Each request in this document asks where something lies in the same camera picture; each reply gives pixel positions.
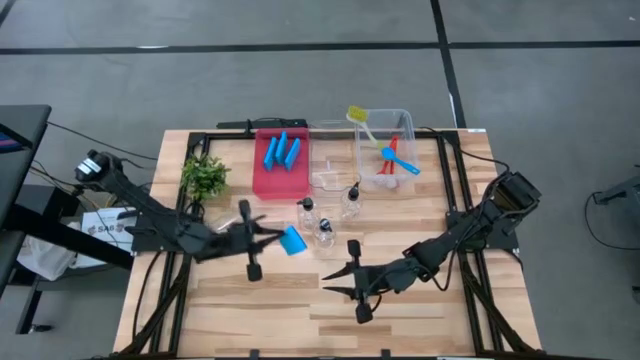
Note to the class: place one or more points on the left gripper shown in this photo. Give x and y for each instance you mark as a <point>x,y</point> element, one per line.
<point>225,245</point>

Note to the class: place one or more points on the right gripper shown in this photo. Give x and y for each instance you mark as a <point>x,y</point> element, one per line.
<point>382,280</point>

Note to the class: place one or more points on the red dish brush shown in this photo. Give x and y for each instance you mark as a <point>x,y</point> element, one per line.
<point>391,168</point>
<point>395,141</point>

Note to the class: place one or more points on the green dish brush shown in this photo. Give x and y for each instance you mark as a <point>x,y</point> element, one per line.
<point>357,114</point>

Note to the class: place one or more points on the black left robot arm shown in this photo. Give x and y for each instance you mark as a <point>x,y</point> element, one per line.
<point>150,210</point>

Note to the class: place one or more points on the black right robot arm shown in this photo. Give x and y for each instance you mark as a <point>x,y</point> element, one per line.
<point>475,220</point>

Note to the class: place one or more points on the pink plastic bin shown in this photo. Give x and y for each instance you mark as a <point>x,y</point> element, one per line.
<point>280,185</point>

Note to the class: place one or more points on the green plant in white pot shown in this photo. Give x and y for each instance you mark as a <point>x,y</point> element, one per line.
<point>205,175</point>

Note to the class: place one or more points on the low clear plastic bin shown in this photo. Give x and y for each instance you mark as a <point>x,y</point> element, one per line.
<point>330,150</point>

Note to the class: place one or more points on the tall clear plastic bin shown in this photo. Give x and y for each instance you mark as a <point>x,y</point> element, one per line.
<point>405,130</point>

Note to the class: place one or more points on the white printed paper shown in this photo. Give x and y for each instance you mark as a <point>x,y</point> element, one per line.
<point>102,229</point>

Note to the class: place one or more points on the white plastic bag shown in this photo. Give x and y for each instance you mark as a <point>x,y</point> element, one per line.
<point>45,260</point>

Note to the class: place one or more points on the black desk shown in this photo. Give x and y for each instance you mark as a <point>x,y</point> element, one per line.
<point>20,190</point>

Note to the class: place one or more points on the laptop screen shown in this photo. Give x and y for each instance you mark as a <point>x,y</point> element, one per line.
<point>10,140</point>

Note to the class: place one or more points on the grey chair base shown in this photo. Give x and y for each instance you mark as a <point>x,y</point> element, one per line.
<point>625,192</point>

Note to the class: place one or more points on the black aluminium frame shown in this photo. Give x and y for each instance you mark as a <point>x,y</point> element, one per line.
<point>225,136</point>

